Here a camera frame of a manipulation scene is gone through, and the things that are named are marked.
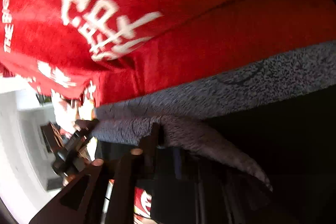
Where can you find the dark wooden cabinet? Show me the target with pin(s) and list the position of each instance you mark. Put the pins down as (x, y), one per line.
(52, 137)

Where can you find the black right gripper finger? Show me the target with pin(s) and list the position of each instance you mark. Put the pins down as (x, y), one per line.
(104, 192)

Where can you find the red blanket with white print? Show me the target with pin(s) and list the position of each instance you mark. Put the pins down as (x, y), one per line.
(129, 48)

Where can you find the black pants with grey waistband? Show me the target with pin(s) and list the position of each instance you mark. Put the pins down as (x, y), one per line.
(280, 111)

